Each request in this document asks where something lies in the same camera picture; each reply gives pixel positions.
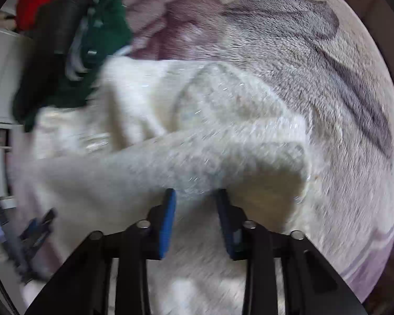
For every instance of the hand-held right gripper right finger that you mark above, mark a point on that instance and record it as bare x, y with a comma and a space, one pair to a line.
229, 231

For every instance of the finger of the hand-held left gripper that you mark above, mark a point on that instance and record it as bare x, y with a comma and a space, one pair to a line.
39, 228

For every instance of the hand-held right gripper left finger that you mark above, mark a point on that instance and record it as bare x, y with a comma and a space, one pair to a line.
168, 223

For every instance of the white knit sweater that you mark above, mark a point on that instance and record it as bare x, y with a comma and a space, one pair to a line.
216, 121

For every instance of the dark grey garment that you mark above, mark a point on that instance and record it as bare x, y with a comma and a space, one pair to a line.
52, 39

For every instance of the floral blanket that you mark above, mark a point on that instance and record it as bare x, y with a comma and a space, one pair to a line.
282, 39

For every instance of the green garment with white stripes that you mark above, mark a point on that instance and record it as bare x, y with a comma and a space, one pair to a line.
111, 23

